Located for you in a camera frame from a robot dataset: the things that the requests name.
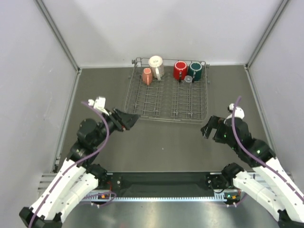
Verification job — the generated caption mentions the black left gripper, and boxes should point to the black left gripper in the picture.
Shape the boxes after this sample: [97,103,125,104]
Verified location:
[93,107,141,147]

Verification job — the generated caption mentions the pink mug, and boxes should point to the pink mug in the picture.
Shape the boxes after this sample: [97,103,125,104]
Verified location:
[142,67,153,86]

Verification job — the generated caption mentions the clear drinking glass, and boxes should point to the clear drinking glass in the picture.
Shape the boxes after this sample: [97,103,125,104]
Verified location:
[184,75,193,85]

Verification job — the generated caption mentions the green mug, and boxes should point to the green mug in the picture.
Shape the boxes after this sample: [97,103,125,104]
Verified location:
[188,62,203,82]

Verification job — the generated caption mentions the white mug orange inside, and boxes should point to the white mug orange inside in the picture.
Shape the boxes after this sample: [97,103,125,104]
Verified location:
[148,56,164,81]

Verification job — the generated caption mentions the red mug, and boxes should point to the red mug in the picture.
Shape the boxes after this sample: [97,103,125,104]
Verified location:
[173,61,188,82]

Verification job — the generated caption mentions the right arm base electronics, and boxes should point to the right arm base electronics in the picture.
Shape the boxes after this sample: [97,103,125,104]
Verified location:
[212,189,248,208]

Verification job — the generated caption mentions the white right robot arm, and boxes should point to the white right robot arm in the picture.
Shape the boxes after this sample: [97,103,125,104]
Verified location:
[201,115,304,228]

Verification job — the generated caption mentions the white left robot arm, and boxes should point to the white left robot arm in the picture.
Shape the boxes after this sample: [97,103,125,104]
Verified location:
[19,108,140,228]

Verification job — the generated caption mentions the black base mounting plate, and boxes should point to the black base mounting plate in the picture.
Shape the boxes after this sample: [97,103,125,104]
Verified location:
[110,172,214,198]

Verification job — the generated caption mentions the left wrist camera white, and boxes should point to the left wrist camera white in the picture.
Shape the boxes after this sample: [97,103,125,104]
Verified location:
[87,96,110,116]

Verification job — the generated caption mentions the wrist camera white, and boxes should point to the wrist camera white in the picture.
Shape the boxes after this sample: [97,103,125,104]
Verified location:
[87,96,110,116]
[224,103,245,123]

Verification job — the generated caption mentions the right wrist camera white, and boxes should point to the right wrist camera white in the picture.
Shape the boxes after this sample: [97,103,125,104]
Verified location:
[224,103,245,123]

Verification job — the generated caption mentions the grey wire dish rack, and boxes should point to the grey wire dish rack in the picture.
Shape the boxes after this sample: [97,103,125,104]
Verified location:
[124,57,209,124]

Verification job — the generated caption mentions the white perforated cable duct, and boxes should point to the white perforated cable duct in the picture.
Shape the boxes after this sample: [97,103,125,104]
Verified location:
[83,192,228,202]

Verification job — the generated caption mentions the left aluminium corner post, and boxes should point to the left aluminium corner post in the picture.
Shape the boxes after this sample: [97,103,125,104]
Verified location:
[33,0,80,72]

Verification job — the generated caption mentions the aluminium corner post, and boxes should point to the aluminium corner post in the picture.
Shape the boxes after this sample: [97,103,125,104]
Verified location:
[245,0,290,69]
[33,0,80,72]

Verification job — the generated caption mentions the right aluminium corner post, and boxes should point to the right aluminium corner post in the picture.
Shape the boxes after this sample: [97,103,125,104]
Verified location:
[245,0,290,69]

